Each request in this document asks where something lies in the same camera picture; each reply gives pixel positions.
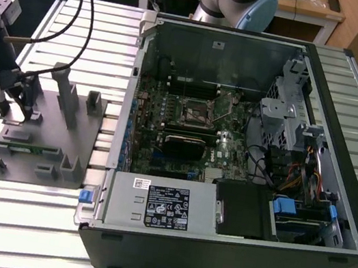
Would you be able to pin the hard disk in blue carrier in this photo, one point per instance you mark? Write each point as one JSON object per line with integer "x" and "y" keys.
{"x": 282, "y": 206}

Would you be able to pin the green RAM stick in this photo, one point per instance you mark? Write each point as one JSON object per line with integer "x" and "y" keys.
{"x": 35, "y": 150}

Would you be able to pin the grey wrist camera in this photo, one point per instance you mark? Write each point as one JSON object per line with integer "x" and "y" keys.
{"x": 10, "y": 7}

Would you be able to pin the grey parts rack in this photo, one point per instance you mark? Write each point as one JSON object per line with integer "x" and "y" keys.
{"x": 49, "y": 139}

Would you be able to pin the grey power supply unit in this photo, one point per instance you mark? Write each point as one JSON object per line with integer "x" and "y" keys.
{"x": 126, "y": 197}

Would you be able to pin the CPU socket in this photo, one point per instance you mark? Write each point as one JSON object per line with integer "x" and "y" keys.
{"x": 197, "y": 111}

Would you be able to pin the small black desk item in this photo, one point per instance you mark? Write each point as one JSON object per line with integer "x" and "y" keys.
{"x": 334, "y": 3}

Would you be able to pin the round coin cell battery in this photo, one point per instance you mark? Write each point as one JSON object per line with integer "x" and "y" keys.
{"x": 236, "y": 99}

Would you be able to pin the black RAM slot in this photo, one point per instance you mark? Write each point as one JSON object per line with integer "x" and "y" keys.
{"x": 176, "y": 89}
{"x": 189, "y": 132}
{"x": 190, "y": 128}
{"x": 178, "y": 81}

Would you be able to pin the silver chipset heatsink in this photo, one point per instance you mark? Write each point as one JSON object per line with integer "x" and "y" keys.
{"x": 213, "y": 175}

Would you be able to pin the blue case latch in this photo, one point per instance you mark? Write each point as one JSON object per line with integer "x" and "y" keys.
{"x": 86, "y": 195}

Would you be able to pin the black graphics card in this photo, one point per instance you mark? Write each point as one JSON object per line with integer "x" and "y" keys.
{"x": 183, "y": 147}

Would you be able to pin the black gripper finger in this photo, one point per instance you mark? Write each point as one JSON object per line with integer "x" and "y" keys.
{"x": 32, "y": 98}
{"x": 4, "y": 108}

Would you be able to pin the black PC case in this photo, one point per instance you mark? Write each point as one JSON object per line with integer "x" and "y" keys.
{"x": 178, "y": 255}

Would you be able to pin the silver metal drive cage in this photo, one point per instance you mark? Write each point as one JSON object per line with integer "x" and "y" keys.
{"x": 273, "y": 112}

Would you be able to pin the blue slot retainer clip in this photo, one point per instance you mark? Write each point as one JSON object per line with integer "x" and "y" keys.
{"x": 130, "y": 125}
{"x": 135, "y": 102}
{"x": 122, "y": 160}
{"x": 124, "y": 148}
{"x": 126, "y": 136}

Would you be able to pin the grey case latch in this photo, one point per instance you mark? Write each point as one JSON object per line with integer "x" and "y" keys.
{"x": 147, "y": 21}

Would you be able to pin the green motherboard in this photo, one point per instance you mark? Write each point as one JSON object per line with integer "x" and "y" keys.
{"x": 232, "y": 143}

